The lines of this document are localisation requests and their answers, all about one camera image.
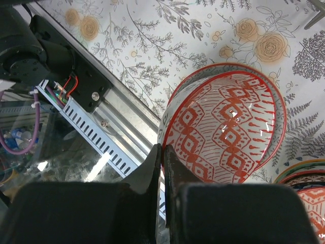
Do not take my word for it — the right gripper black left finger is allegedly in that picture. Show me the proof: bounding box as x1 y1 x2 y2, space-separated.
1 144 161 243

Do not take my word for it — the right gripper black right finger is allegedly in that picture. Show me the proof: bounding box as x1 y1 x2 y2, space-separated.
164 145 318 243

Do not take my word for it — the grey dotted bowl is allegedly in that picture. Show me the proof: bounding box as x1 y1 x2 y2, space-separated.
168 63 287 169

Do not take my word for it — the red diamond patterned bowl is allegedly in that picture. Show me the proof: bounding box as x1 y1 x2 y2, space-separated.
297 187 324 243

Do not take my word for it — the floral table mat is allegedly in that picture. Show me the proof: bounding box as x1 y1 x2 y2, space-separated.
40 1 324 182

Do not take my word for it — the slotted cable duct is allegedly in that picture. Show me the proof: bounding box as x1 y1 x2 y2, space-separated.
36 80 139 181

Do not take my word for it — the aluminium frame rail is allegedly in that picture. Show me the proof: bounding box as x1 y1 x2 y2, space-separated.
28 3 159 165

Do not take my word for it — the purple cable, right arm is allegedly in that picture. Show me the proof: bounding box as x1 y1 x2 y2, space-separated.
0 90 41 155

